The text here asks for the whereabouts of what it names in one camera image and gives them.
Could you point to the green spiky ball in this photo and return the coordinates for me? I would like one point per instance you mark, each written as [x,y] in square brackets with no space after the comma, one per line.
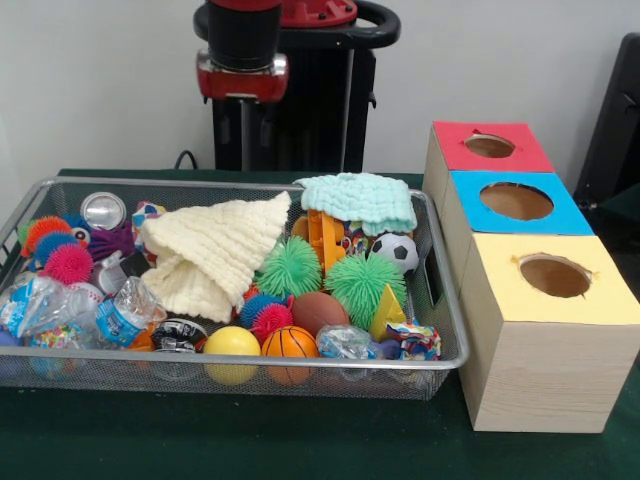
[362,288]
[288,268]

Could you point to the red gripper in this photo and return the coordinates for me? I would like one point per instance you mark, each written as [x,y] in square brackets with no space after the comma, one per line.
[243,80]

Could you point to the bright orange mini basketball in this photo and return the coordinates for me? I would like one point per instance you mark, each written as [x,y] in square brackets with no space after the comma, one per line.
[290,345]

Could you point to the brown toy football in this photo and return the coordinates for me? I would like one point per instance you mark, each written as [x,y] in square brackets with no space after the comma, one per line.
[320,312]

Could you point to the orange yellow plastic toy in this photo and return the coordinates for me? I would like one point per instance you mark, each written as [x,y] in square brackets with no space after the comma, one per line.
[326,240]

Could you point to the yellow ball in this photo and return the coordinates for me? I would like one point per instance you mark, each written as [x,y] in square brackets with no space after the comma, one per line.
[232,345]

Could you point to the clear mesh bin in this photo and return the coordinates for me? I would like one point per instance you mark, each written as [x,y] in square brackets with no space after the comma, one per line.
[300,378]

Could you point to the cream yellow cloth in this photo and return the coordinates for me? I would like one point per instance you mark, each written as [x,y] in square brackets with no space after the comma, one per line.
[215,250]

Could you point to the wooden box with three holes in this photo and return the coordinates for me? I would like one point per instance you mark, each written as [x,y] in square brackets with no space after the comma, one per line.
[540,350]

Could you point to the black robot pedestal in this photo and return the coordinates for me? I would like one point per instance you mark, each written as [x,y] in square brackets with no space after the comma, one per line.
[320,110]

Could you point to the mint green cloth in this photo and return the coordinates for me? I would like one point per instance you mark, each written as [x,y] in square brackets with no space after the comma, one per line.
[360,200]

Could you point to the small soccer ball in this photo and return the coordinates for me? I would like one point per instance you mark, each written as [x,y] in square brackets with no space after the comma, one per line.
[396,253]

